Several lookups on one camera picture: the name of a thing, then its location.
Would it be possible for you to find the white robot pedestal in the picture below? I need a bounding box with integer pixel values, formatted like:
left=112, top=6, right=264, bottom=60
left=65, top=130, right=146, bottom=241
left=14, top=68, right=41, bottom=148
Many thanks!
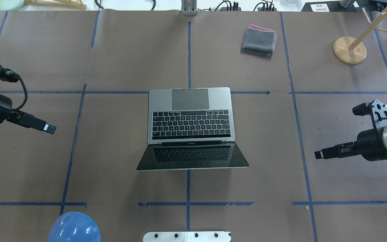
left=143, top=231, right=232, bottom=242

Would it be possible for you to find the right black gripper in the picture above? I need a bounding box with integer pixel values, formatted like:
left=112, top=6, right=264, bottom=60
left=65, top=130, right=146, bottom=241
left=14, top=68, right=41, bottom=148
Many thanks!
left=314, top=130, right=387, bottom=161

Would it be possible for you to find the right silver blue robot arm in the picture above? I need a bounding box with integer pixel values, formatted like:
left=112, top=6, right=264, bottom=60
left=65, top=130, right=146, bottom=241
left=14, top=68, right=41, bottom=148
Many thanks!
left=314, top=126, right=387, bottom=161

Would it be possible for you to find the left black camera cable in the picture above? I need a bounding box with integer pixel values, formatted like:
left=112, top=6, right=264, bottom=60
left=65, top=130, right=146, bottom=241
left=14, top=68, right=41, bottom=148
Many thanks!
left=12, top=76, right=28, bottom=111

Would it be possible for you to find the wooden mug tree stand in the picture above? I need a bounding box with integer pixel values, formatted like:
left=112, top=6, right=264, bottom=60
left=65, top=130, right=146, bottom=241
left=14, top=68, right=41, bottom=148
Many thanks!
left=332, top=7, right=387, bottom=65

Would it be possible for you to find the blue desk lamp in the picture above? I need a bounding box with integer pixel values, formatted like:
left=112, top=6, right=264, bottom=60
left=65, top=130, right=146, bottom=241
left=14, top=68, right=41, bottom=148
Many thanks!
left=47, top=211, right=101, bottom=242

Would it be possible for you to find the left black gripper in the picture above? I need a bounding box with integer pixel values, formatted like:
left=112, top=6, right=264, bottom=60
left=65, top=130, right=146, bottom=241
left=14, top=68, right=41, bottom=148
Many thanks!
left=0, top=94, right=56, bottom=134

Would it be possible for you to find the grey pink folded cloth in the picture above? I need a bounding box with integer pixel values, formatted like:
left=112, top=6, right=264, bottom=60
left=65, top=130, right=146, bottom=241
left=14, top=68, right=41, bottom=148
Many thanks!
left=241, top=25, right=277, bottom=56

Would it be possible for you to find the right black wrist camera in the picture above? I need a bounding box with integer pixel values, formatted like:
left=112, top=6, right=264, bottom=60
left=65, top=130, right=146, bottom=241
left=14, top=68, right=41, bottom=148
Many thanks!
left=352, top=99, right=387, bottom=130

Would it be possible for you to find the grey laptop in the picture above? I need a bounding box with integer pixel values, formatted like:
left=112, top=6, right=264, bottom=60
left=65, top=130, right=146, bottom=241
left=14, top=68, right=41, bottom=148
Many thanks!
left=136, top=87, right=249, bottom=171

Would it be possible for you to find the pale green plate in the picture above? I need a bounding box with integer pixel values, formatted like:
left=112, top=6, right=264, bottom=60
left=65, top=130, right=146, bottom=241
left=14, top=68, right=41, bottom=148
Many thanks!
left=0, top=0, right=26, bottom=11

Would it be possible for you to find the wooden dish rack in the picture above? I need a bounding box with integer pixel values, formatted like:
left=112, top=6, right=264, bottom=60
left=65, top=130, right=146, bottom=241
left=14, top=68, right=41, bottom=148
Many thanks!
left=25, top=0, right=87, bottom=10

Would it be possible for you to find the black label box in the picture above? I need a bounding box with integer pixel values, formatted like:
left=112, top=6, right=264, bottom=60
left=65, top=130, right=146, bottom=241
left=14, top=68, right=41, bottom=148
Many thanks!
left=301, top=1, right=341, bottom=12

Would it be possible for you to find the aluminium frame post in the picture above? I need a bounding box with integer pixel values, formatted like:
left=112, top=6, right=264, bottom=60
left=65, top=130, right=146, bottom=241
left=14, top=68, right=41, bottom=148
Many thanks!
left=181, top=0, right=198, bottom=16

